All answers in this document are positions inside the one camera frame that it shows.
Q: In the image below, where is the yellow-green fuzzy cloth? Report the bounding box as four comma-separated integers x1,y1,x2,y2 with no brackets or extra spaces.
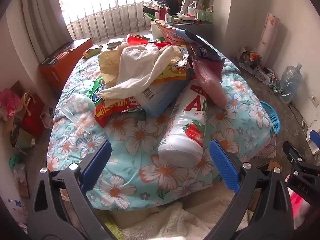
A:
96,210,124,240

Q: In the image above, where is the white paper cup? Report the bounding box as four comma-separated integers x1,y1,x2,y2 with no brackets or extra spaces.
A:
149,19,171,41

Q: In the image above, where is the beige crumpled bag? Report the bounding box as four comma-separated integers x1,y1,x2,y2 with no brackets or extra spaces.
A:
98,49,125,86

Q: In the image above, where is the yellow snack box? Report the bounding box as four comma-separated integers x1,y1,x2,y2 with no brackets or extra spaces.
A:
154,64,188,83

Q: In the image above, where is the dark clothes pile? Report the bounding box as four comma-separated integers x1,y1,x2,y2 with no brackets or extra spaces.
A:
144,0,183,18

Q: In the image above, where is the white board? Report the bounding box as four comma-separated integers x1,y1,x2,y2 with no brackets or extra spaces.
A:
304,140,320,157

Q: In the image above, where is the yellow snack packet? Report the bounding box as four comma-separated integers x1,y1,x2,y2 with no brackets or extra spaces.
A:
82,44,102,59

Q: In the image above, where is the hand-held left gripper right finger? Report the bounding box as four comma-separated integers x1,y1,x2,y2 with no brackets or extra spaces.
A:
209,139,294,240

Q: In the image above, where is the orange cardboard box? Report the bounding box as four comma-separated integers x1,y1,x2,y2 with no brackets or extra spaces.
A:
39,38,93,93

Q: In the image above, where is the floral rolled mat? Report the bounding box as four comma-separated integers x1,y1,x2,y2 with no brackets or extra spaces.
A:
257,12,280,61

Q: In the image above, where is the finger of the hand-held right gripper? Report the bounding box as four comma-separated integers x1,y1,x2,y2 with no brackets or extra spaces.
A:
309,130,320,145
282,141,320,207

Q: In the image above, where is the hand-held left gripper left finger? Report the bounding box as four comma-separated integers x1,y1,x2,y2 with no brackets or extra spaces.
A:
27,140,112,240

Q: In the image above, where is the white power strip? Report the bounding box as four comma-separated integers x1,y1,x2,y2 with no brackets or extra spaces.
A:
250,66,277,85

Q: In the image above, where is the clear water jug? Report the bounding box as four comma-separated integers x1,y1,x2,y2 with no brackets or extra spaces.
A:
278,64,303,104

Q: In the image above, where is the dark purple snack bag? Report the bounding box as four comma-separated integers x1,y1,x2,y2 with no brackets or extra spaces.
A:
186,29,224,82

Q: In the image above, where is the green storage basket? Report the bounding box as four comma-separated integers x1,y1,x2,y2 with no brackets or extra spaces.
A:
196,10,214,23

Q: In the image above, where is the metal window railing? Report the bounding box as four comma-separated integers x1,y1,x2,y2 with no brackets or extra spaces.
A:
66,2,156,42

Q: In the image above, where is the floral blanket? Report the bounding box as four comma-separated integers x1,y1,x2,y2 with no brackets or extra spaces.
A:
46,42,277,209

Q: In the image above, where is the orange chip bag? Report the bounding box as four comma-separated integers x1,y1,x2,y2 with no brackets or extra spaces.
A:
154,20,198,47

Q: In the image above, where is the blue plastic basket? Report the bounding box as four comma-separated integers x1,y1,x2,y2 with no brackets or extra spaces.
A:
259,101,281,134

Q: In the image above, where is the white plastic bag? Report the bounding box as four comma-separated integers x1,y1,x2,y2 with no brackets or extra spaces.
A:
187,1,198,15

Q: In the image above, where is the red shopping bag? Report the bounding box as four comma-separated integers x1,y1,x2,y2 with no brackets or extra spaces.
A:
20,92,46,137

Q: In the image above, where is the clear plastic cup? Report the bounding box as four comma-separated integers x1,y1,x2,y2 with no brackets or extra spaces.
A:
56,94,97,134

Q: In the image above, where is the light blue box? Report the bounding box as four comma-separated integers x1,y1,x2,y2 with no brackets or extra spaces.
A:
135,81,191,118

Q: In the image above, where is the white fleece clothing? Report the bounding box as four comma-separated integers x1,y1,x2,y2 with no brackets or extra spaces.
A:
100,195,250,240

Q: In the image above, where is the white cloth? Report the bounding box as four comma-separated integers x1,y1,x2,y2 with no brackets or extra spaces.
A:
96,44,175,100

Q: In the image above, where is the orange black clutter pile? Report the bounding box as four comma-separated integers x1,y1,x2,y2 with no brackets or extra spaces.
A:
238,47,263,68

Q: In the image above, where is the green chip bag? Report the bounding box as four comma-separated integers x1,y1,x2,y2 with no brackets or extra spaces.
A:
90,76,147,128

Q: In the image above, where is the pink plastic bag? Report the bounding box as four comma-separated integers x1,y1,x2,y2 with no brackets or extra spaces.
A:
287,187,320,232

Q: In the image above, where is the white strawberry yogurt bottle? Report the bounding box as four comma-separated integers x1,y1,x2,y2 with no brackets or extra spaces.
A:
158,80,208,167

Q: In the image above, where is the red snack bag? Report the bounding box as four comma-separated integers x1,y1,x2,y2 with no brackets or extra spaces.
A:
126,34,151,46

